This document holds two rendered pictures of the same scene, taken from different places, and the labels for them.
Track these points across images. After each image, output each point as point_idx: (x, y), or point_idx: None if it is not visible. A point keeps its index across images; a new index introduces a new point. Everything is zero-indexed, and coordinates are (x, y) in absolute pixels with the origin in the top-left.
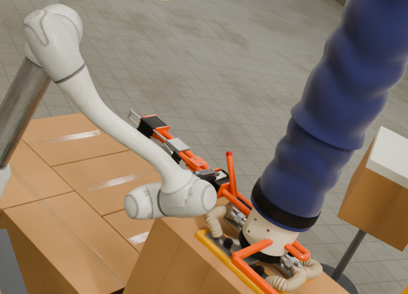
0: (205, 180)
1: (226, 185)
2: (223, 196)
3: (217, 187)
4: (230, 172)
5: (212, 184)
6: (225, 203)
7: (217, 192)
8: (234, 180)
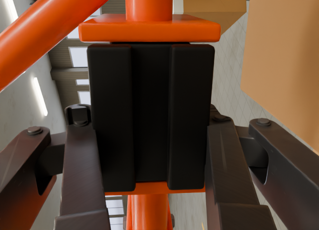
0: (63, 184)
1: (99, 18)
2: (199, 18)
3: (116, 59)
4: (12, 42)
5: (126, 110)
6: (267, 58)
7: (165, 46)
8: None
